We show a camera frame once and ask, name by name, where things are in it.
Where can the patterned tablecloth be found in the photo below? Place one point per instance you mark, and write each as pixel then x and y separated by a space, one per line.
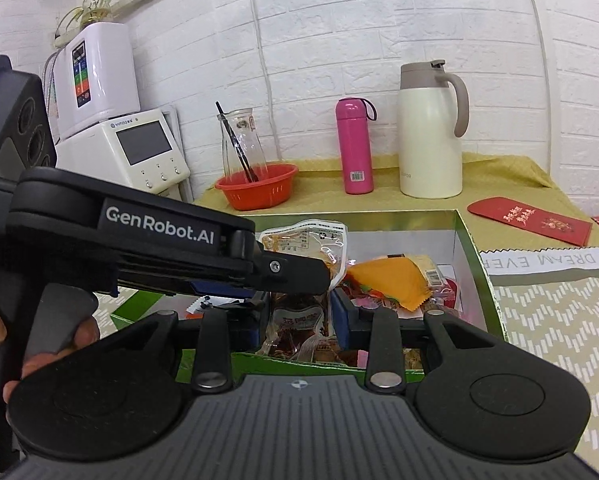
pixel 554 335

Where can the pink thermos bottle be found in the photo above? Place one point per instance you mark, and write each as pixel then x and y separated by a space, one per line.
pixel 354 150

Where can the yellow orange snack packet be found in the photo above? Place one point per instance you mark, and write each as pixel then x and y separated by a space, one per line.
pixel 384 280

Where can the white water purifier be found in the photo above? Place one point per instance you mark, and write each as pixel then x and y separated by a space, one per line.
pixel 114 75

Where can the red plastic basket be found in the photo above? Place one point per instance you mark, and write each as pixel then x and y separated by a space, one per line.
pixel 259 195

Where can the red envelope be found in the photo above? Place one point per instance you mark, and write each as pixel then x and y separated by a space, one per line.
pixel 529 220

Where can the cream thermos jug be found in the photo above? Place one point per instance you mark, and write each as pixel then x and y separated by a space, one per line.
pixel 429 135

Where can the green cardboard box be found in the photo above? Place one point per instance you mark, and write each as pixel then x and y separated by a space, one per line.
pixel 462 260

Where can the red snack packet white label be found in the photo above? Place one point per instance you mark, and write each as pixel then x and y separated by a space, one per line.
pixel 299 322

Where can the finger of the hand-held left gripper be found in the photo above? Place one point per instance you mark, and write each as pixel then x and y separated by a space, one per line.
pixel 289 272

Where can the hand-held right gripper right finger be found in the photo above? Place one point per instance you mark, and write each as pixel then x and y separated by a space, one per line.
pixel 337 317

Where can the yellow cloth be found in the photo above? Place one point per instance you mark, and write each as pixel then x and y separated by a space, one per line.
pixel 504 175

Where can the white water dispenser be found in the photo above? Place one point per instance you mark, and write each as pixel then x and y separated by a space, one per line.
pixel 94 150

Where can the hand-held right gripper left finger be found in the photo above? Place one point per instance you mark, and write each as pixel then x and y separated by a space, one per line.
pixel 259 330

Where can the white wall pipe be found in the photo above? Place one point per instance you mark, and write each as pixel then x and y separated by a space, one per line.
pixel 548 85
pixel 267 80

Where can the glass carafe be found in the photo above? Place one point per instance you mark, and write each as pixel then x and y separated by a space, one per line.
pixel 252 140

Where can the black straw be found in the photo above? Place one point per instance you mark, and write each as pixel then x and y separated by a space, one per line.
pixel 234 140

